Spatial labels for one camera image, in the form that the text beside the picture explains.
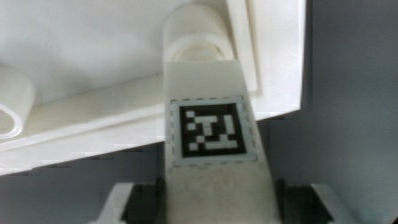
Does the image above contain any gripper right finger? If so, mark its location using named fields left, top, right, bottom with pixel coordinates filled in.
left=275, top=179, right=351, bottom=224

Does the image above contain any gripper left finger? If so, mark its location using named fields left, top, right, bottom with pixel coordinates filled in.
left=94, top=183, right=161, bottom=224

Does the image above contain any white leg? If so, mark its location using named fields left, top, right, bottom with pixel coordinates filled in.
left=163, top=60, right=282, bottom=224

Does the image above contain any white square tabletop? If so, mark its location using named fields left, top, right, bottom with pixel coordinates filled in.
left=0, top=0, right=309, bottom=176

